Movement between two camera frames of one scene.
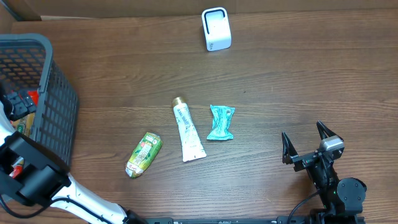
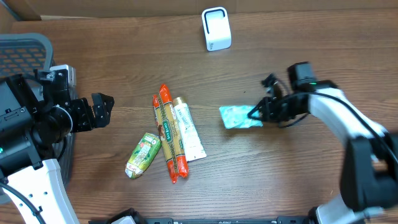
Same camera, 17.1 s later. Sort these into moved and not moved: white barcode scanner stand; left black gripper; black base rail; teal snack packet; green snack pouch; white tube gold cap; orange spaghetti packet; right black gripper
Moved: teal snack packet; right black gripper; left black gripper; orange spaghetti packet
Not moved: white tube gold cap; green snack pouch; white barcode scanner stand; black base rail
